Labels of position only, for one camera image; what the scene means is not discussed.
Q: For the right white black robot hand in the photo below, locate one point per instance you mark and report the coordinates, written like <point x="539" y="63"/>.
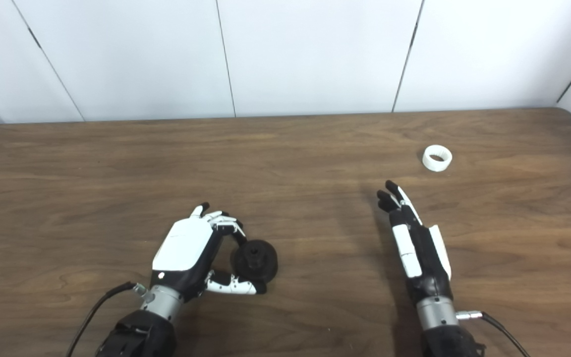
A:
<point x="429" y="267"/>

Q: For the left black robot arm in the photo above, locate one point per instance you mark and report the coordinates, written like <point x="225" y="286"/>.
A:
<point x="142" y="337"/>

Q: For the round black plastic part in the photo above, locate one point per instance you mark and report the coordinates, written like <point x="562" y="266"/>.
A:
<point x="258" y="263"/>

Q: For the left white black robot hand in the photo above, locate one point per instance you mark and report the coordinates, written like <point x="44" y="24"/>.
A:
<point x="181" y="248"/>

